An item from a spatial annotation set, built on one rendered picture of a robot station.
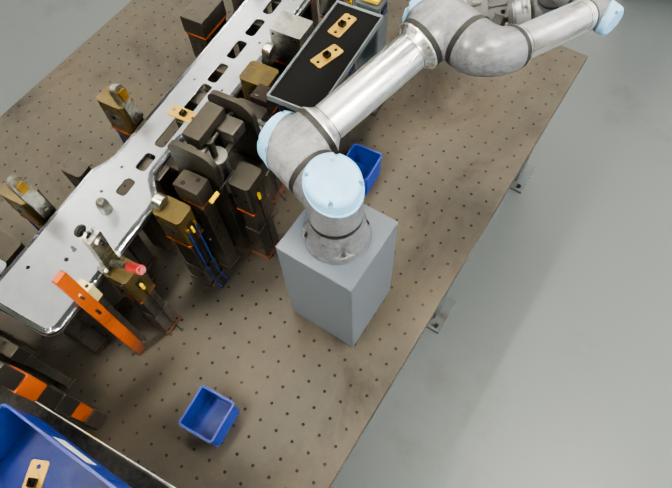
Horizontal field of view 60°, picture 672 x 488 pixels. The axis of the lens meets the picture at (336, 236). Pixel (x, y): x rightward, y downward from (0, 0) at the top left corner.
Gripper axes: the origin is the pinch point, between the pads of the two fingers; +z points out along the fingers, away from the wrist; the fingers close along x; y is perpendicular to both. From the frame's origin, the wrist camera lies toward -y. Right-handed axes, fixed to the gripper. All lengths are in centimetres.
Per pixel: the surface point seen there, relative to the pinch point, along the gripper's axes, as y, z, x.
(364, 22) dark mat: 0.9, 17.5, 12.7
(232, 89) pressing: -11, 57, 10
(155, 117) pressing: -19, 76, 19
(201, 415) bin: -99, 65, 16
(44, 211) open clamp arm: -45, 98, 36
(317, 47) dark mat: -6.6, 28.7, 18.9
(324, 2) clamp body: 20.1, 34.2, -8.1
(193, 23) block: 13, 71, 7
